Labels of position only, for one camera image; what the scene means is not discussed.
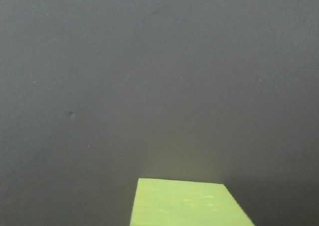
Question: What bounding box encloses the yellow foam cube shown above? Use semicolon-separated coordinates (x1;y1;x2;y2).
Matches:
130;178;253;226

